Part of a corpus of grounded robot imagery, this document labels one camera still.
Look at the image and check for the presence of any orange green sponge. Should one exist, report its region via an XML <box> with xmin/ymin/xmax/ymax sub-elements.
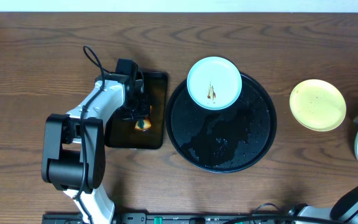
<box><xmin>134</xmin><ymin>116</ymin><xmax>152</xmax><ymax>131</ymax></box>

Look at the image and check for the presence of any black round tray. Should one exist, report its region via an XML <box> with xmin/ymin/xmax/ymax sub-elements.
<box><xmin>165</xmin><ymin>73</ymin><xmax>277</xmax><ymax>173</ymax></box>

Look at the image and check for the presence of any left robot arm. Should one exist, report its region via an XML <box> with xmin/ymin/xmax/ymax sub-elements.
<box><xmin>41</xmin><ymin>79</ymin><xmax>145</xmax><ymax>223</ymax></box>

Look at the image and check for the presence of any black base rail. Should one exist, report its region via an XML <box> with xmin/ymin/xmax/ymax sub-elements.
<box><xmin>41</xmin><ymin>211</ymin><xmax>291</xmax><ymax>224</ymax></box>

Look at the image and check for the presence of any black rectangular tray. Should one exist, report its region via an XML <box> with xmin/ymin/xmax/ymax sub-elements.
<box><xmin>104</xmin><ymin>72</ymin><xmax>168</xmax><ymax>149</ymax></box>

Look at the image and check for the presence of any yellow plate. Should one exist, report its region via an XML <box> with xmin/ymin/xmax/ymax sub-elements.
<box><xmin>289</xmin><ymin>79</ymin><xmax>347</xmax><ymax>132</ymax></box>

